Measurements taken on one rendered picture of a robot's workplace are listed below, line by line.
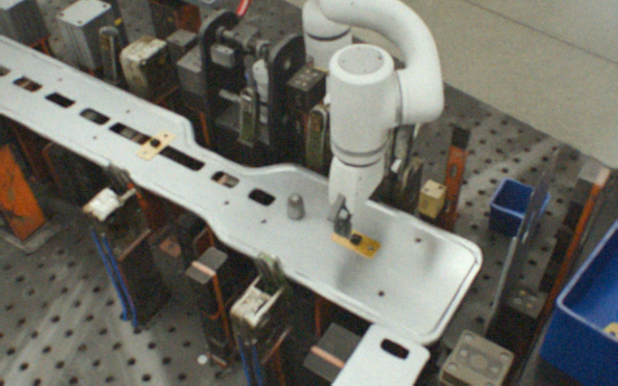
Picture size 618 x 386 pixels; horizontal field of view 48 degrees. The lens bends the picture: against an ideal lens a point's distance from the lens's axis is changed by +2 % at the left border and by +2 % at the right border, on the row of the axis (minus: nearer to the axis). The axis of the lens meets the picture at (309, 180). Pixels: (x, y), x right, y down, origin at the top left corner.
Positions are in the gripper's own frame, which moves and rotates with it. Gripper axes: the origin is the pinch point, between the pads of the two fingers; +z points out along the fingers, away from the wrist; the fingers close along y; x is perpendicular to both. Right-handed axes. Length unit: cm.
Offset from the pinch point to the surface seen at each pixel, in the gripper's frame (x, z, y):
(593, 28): -8, 111, -237
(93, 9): -78, -3, -18
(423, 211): 7.3, 5.6, -10.5
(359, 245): 1.1, 7.0, 0.9
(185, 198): -32.1, 7.5, 8.1
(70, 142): -62, 8, 9
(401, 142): 0.1, -4.4, -14.5
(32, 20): -102, 8, -17
